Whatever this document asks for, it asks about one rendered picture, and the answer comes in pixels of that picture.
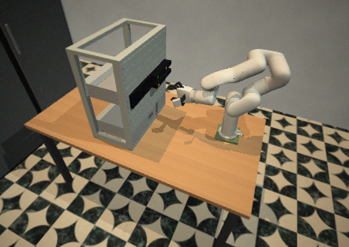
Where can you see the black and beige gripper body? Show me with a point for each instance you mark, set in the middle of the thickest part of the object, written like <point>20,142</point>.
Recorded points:
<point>185,90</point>

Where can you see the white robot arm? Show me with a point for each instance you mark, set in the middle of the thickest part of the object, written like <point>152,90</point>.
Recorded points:
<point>235,104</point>

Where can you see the grey rack frame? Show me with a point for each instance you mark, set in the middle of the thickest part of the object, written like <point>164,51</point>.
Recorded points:
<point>133,82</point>

